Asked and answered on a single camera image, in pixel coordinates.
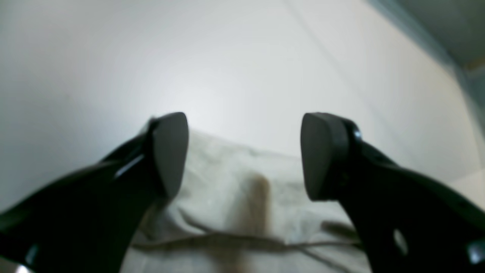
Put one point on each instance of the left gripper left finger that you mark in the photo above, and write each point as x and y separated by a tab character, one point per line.
85	221

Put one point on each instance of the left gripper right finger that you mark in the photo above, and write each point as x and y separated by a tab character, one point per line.
406	221

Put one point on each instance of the beige t-shirt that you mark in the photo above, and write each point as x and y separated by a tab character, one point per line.
243	210

